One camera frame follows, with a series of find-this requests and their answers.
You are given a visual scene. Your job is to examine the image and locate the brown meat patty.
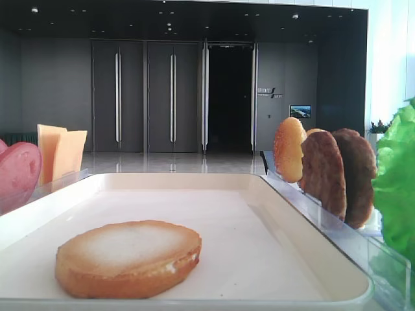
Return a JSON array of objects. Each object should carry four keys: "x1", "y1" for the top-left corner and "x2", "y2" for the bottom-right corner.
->
[
  {"x1": 299, "y1": 131, "x2": 347, "y2": 221},
  {"x1": 332, "y1": 128, "x2": 377, "y2": 229}
]

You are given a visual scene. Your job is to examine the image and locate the left dark double door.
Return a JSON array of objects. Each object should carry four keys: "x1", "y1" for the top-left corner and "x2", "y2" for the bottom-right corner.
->
[{"x1": 92, "y1": 40, "x2": 143, "y2": 152}]

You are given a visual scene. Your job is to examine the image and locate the potted plant white planter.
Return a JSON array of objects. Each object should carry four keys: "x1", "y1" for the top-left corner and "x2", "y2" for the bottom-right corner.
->
[{"x1": 368, "y1": 120, "x2": 391, "y2": 154}]

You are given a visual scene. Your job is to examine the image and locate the inner red tomato slice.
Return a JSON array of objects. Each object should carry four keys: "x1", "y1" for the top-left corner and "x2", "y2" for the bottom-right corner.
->
[{"x1": 0, "y1": 139, "x2": 8, "y2": 153}]

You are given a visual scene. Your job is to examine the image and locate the outer brown meat patty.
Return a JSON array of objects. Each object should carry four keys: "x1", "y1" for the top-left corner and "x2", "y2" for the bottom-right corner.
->
[{"x1": 332, "y1": 128, "x2": 377, "y2": 229}]

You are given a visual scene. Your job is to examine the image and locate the white patty pusher block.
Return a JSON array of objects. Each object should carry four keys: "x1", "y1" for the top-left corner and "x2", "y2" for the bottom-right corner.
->
[{"x1": 362, "y1": 209, "x2": 382, "y2": 232}]

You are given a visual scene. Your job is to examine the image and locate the outer red tomato slice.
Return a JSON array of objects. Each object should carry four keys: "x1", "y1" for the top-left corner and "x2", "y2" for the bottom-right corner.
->
[{"x1": 1, "y1": 142, "x2": 42, "y2": 204}]

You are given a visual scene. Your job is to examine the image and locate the middle dark double door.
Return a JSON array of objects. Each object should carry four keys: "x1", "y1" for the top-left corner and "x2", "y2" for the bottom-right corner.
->
[{"x1": 148, "y1": 42, "x2": 198, "y2": 153}]

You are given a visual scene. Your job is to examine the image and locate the outer top bun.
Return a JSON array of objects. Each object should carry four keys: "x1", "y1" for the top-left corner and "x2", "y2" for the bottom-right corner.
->
[{"x1": 306, "y1": 128, "x2": 325, "y2": 136}]

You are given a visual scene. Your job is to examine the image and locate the clear left long rail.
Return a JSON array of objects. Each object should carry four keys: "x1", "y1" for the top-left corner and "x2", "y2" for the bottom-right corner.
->
[{"x1": 1, "y1": 169, "x2": 89, "y2": 216}]

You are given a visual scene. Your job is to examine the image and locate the clear long rail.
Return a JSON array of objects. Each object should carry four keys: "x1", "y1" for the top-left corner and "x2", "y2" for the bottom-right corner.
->
[
  {"x1": 260, "y1": 151, "x2": 414, "y2": 310},
  {"x1": 1, "y1": 169, "x2": 89, "y2": 216}
]

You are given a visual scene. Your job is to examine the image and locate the cream rectangular tray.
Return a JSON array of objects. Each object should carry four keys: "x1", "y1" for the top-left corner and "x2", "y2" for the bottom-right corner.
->
[{"x1": 1, "y1": 173, "x2": 374, "y2": 310}]

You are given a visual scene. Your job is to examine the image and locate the inner orange cheese slice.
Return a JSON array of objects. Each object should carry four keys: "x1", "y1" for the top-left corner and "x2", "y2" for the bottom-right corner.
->
[{"x1": 53, "y1": 130, "x2": 88, "y2": 181}]

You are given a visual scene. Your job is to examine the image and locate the clear right long rail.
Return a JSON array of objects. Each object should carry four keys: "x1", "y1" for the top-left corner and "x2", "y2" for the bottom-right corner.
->
[{"x1": 260, "y1": 151, "x2": 414, "y2": 310}]

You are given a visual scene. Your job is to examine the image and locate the outer orange cheese slice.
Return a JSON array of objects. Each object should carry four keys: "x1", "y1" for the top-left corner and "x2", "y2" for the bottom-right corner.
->
[{"x1": 37, "y1": 124, "x2": 67, "y2": 187}]

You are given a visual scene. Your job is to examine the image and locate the bun slice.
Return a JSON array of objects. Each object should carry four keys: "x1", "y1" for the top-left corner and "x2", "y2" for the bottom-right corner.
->
[{"x1": 54, "y1": 220, "x2": 202, "y2": 299}]

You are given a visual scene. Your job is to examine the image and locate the orange cheese slice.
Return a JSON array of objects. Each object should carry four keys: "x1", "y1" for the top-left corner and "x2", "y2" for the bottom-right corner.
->
[
  {"x1": 37, "y1": 124, "x2": 67, "y2": 187},
  {"x1": 53, "y1": 130, "x2": 88, "y2": 181}
]

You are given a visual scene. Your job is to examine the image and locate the red tomato slice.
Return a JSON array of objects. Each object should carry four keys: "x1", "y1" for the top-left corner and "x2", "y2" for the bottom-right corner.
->
[
  {"x1": 1, "y1": 142, "x2": 42, "y2": 204},
  {"x1": 0, "y1": 139, "x2": 8, "y2": 153}
]

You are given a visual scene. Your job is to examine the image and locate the dark green bench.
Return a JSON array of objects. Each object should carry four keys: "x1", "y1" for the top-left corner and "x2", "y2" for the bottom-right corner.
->
[{"x1": 1, "y1": 132, "x2": 38, "y2": 146}]

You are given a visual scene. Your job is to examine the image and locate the inner top bun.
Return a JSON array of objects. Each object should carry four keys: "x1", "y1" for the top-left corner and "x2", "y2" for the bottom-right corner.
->
[{"x1": 274, "y1": 117, "x2": 307, "y2": 183}]

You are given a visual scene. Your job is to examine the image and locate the small wall screen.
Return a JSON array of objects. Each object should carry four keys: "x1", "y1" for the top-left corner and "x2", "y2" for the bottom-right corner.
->
[{"x1": 289, "y1": 105, "x2": 311, "y2": 119}]

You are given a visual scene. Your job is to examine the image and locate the inner brown meat patty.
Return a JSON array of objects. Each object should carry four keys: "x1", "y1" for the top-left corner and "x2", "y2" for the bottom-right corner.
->
[{"x1": 299, "y1": 131, "x2": 347, "y2": 221}]

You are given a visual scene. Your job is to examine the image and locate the green lettuce leaf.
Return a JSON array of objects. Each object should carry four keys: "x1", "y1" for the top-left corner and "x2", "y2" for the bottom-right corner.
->
[{"x1": 372, "y1": 98, "x2": 414, "y2": 262}]

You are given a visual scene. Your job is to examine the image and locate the dark double door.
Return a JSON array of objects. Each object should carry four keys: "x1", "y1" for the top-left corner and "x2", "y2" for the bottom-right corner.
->
[
  {"x1": 148, "y1": 42, "x2": 198, "y2": 153},
  {"x1": 92, "y1": 40, "x2": 143, "y2": 152}
]

